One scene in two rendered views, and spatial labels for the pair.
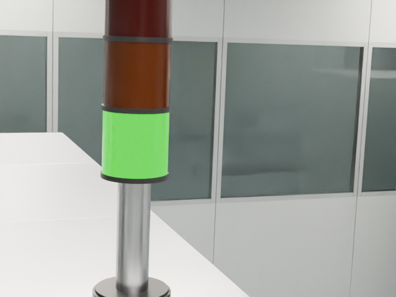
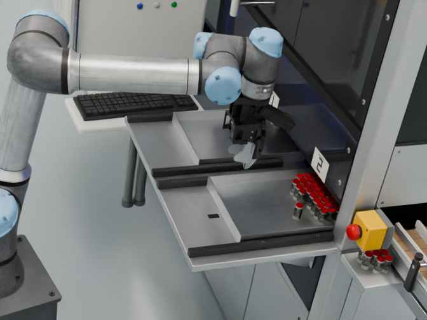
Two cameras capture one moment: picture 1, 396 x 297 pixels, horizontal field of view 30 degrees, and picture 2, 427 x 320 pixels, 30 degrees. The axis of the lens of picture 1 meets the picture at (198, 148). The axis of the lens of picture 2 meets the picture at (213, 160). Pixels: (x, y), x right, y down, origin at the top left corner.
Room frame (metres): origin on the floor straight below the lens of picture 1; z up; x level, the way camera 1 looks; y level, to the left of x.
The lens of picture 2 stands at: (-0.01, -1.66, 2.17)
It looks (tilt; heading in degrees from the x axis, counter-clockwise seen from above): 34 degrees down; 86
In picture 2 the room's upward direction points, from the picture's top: 10 degrees clockwise
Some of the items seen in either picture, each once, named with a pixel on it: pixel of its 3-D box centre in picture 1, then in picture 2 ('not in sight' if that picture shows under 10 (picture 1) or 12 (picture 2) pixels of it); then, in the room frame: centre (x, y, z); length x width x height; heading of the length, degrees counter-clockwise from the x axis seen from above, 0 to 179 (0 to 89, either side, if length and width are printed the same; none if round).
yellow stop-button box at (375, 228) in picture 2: not in sight; (370, 230); (0.52, -0.12, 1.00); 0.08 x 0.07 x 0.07; 20
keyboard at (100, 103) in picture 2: not in sight; (136, 101); (-0.12, 0.66, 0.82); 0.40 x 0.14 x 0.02; 24
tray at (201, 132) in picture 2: not in sight; (237, 136); (0.21, 0.40, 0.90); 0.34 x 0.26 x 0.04; 20
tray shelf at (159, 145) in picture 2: not in sight; (234, 177); (0.20, 0.21, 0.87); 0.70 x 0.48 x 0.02; 110
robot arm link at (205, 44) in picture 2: not in sight; (219, 54); (0.09, -0.08, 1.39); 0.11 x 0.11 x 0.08; 4
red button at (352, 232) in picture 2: not in sight; (354, 232); (0.48, -0.13, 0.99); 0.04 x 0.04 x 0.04; 20
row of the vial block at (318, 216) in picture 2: not in sight; (310, 199); (0.41, 0.11, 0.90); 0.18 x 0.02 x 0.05; 110
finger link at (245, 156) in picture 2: not in sight; (244, 157); (0.19, -0.07, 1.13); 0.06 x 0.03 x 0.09; 21
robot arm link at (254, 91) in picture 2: not in sight; (257, 86); (0.19, -0.05, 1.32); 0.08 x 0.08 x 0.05
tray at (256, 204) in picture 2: not in sight; (281, 204); (0.33, 0.08, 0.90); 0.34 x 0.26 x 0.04; 20
